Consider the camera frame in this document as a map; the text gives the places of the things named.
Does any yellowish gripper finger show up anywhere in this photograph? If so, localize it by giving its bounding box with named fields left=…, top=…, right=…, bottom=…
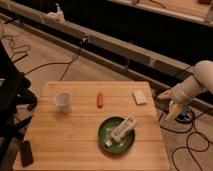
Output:
left=166, top=101, right=183, bottom=120
left=158, top=90, right=172, bottom=100

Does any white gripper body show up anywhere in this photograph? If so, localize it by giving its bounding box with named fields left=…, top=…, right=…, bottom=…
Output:
left=171, top=83, right=194, bottom=104

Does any white sponge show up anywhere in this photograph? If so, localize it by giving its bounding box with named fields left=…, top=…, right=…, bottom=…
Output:
left=133, top=90, right=147, bottom=105

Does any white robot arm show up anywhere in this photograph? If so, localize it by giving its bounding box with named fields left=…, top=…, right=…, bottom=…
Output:
left=158, top=60, right=213, bottom=120

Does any blue power box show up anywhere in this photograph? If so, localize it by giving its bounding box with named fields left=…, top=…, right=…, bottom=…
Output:
left=177, top=108, right=194, bottom=121

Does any white remote controller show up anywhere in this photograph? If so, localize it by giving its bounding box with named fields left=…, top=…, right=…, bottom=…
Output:
left=105, top=116, right=137, bottom=148

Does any orange sausage toy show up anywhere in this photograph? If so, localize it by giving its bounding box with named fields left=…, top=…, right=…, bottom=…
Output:
left=97, top=93, right=103, bottom=108

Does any green plate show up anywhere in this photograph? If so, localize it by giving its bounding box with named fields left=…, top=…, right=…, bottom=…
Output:
left=98, top=116, right=137, bottom=154

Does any white plastic cup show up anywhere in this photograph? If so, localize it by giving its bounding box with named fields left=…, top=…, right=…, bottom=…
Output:
left=53, top=92, right=72, bottom=114

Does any white object on ledge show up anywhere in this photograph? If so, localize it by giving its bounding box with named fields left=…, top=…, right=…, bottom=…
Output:
left=45, top=3, right=65, bottom=22

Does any black chair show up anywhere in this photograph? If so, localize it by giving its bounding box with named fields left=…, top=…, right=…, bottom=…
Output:
left=0, top=41, right=37, bottom=161

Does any black floor cable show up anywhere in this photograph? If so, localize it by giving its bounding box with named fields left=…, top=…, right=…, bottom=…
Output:
left=0, top=23, right=89, bottom=82

